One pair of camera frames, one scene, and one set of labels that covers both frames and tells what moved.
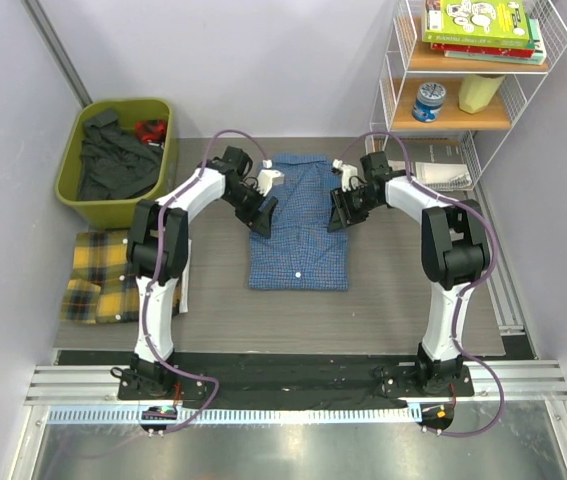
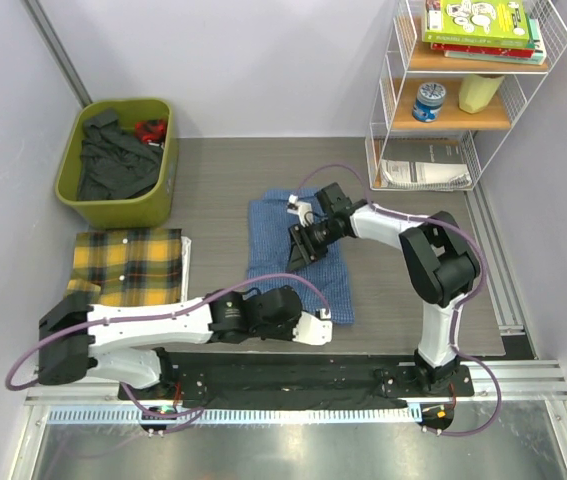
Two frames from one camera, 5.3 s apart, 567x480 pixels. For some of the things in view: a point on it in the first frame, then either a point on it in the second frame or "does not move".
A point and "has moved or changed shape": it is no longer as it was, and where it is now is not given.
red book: (484, 50) does not move
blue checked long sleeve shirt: (301, 254) has moved or changed shape
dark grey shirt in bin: (115, 162) does not move
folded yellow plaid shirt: (102, 288) does not move
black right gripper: (340, 202) → (303, 248)
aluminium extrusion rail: (83, 385) does not move
